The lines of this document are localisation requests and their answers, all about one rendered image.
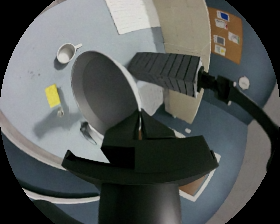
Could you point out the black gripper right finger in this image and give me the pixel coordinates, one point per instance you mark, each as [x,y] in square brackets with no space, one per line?
[152,129]

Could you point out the small white cup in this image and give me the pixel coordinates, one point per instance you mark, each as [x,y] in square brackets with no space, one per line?
[60,111]

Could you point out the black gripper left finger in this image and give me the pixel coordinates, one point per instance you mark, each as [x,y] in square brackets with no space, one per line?
[127,128]

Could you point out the white ribbed draining mat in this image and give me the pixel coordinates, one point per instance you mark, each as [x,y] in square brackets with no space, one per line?
[134,17]

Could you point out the yellow sponge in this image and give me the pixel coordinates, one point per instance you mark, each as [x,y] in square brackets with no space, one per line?
[52,95]

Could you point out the white plate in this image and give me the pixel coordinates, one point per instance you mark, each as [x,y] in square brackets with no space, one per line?
[97,138]
[101,91]

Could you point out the beige tiled splashback wall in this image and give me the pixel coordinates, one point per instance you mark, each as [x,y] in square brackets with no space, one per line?
[186,30]

